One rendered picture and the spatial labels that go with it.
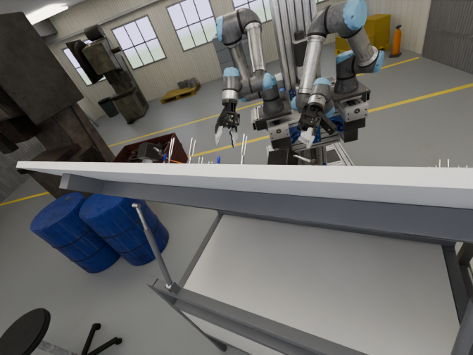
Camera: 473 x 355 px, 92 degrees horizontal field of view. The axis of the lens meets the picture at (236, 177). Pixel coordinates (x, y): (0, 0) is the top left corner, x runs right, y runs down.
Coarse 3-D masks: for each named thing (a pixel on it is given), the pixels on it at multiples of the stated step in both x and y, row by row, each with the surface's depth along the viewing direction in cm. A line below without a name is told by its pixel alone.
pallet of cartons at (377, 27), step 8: (376, 16) 481; (384, 16) 461; (368, 24) 484; (376, 24) 467; (384, 24) 468; (368, 32) 493; (376, 32) 476; (384, 32) 477; (336, 40) 556; (344, 40) 529; (376, 40) 483; (384, 40) 486; (336, 48) 568; (344, 48) 539; (384, 48) 497
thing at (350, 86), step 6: (336, 78) 149; (342, 78) 145; (348, 78) 144; (354, 78) 145; (336, 84) 151; (342, 84) 147; (348, 84) 146; (354, 84) 146; (336, 90) 152; (342, 90) 148; (348, 90) 147; (354, 90) 147
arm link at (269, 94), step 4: (272, 76) 150; (272, 80) 147; (276, 80) 150; (272, 84) 148; (276, 84) 150; (272, 88) 149; (276, 88) 151; (260, 92) 151; (264, 92) 151; (268, 92) 151; (272, 92) 151; (276, 92) 152; (260, 96) 154; (264, 96) 154; (268, 96) 153; (272, 96) 152; (276, 96) 153
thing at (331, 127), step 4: (320, 112) 101; (320, 116) 100; (324, 116) 100; (320, 120) 101; (324, 120) 99; (328, 120) 99; (320, 124) 103; (324, 124) 100; (328, 124) 99; (332, 124) 99; (324, 128) 102; (328, 128) 100; (332, 128) 98; (336, 128) 99; (328, 132) 101; (332, 132) 100
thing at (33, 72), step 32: (0, 32) 259; (32, 32) 291; (0, 64) 256; (32, 64) 287; (0, 96) 261; (32, 96) 283; (64, 96) 320; (0, 128) 306; (32, 128) 320; (64, 128) 345; (32, 160) 356; (64, 160) 332; (96, 160) 389; (64, 192) 364
